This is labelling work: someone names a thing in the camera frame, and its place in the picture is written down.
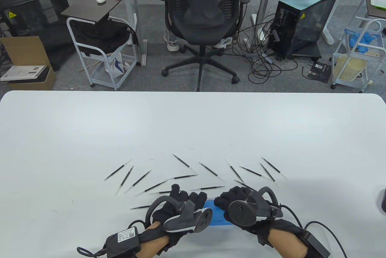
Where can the person's left hand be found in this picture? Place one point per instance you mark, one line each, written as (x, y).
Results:
(190, 199)

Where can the person's right hand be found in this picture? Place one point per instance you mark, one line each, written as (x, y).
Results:
(235, 194)

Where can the group of black pen refills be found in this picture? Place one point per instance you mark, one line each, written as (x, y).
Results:
(184, 176)

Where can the blue stationery box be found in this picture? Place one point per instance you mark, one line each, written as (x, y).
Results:
(217, 217)

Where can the single black pen refill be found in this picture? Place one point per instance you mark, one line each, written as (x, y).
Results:
(209, 170)

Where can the person's right forearm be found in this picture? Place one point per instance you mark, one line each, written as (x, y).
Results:
(286, 244)

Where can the person's left forearm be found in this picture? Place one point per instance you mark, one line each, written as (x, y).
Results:
(150, 246)

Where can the flat white box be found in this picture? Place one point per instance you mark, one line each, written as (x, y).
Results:
(22, 71)

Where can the brown cardboard box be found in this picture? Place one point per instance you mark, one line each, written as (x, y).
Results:
(24, 51)

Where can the grey tracking controller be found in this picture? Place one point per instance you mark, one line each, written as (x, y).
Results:
(241, 212)
(184, 221)

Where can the black wrist module white label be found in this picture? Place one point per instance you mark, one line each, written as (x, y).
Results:
(123, 238)

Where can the dark rounded object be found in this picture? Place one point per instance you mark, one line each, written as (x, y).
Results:
(383, 200)

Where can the flat black package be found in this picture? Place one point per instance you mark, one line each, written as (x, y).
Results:
(318, 71)

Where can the white power strip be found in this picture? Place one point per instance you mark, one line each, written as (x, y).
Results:
(247, 43)

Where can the white metal trolley cart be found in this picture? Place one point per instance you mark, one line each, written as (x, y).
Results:
(351, 83)
(102, 74)

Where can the white plastic bag blue print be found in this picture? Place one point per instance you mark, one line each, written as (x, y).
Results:
(116, 65)

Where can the black mesh office chair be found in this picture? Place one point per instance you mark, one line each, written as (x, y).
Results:
(205, 34)

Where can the yellow basket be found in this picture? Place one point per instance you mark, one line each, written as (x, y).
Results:
(349, 68)

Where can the black glass-sided computer tower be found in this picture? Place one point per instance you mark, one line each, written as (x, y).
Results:
(310, 28)

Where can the black bag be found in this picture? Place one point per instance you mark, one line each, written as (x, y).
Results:
(99, 36)

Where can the white desk leg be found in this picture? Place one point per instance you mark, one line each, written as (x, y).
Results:
(331, 19)
(132, 13)
(264, 4)

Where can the dark brown side table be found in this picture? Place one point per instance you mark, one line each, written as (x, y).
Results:
(90, 7)
(374, 12)

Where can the black computer case yellow sticker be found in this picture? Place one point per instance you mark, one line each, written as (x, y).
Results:
(30, 7)

